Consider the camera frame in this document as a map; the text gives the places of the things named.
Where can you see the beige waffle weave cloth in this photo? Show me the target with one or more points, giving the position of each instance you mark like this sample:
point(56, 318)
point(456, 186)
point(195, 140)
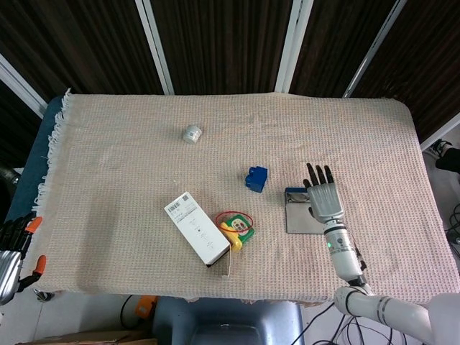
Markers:
point(377, 143)

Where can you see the red rubber band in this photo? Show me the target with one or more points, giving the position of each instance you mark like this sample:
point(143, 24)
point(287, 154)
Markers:
point(234, 212)

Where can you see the black caster wheel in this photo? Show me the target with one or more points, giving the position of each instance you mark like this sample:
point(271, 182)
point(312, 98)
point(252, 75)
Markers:
point(45, 295)

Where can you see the blue toy building block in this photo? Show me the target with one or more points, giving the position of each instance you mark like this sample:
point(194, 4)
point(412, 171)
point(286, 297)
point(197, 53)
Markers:
point(257, 179)

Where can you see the person's sneaker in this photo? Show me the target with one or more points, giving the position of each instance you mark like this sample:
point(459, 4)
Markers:
point(440, 147)

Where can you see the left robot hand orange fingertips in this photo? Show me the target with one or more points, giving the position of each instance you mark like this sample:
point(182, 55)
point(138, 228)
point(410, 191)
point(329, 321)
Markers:
point(9, 267)

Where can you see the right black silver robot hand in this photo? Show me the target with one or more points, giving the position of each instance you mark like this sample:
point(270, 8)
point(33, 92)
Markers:
point(325, 201)

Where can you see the person's black trouser leg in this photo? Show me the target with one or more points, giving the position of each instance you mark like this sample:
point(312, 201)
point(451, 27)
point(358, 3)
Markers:
point(449, 163)

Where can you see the grey blue chair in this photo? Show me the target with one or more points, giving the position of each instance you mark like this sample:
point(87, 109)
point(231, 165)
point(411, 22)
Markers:
point(230, 323)

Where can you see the white carton box with barcode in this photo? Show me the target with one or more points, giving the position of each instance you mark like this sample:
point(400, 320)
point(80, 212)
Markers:
point(197, 230)

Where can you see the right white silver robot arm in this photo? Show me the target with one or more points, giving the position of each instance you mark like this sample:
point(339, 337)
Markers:
point(343, 255)

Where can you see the brown cardboard box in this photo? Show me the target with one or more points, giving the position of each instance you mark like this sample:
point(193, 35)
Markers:
point(90, 338)

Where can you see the orange device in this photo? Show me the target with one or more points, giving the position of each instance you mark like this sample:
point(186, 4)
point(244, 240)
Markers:
point(145, 307)

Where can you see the white partition post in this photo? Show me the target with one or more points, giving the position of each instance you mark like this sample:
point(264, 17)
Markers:
point(293, 46)
point(19, 86)
point(373, 50)
point(440, 134)
point(156, 46)

